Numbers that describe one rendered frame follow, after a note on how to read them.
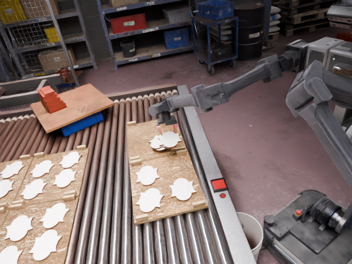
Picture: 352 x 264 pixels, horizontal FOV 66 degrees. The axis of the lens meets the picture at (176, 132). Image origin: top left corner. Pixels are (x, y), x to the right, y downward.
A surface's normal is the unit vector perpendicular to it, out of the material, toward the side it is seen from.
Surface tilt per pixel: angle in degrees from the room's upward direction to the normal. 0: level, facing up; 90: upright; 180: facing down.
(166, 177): 0
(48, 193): 0
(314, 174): 0
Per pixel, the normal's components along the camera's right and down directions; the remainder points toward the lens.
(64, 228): -0.11, -0.80
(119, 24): 0.26, 0.55
